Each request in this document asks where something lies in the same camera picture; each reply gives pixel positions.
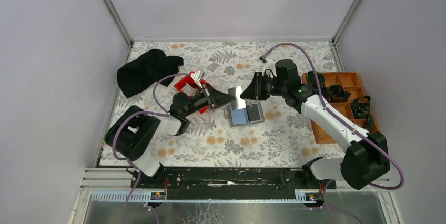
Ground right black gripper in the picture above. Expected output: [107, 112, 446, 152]
[240, 72, 287, 101]

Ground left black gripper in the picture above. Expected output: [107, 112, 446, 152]
[183, 82, 235, 118]

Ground dark credit card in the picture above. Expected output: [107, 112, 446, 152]
[246, 103, 262, 123]
[227, 86, 246, 110]

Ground grey card holder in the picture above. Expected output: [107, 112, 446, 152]
[228, 103, 265, 127]

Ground red plastic bin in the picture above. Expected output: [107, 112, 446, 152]
[174, 71, 200, 98]

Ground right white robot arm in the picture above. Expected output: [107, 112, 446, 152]
[240, 59, 390, 190]

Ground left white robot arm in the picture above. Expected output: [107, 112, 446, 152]
[104, 84, 236, 188]

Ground cards in red bin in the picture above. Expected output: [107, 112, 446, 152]
[182, 83, 197, 96]

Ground floral table mat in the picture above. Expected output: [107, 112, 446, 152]
[129, 41, 365, 167]

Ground rolled dark tie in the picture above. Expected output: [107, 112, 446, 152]
[329, 85, 351, 103]
[307, 71, 329, 99]

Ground black cloth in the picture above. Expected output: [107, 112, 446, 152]
[116, 49, 184, 98]

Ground wooden compartment tray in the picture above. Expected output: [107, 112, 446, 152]
[322, 72, 379, 133]

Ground unrolled dark tie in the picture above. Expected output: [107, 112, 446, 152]
[350, 95, 374, 132]

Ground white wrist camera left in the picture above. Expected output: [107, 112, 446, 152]
[190, 69, 204, 89]

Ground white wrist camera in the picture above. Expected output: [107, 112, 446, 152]
[264, 58, 275, 68]
[190, 69, 204, 89]

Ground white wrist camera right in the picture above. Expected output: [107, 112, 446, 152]
[264, 58, 275, 68]

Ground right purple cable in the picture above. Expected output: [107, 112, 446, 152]
[259, 43, 406, 224]

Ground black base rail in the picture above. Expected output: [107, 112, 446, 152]
[130, 167, 337, 200]

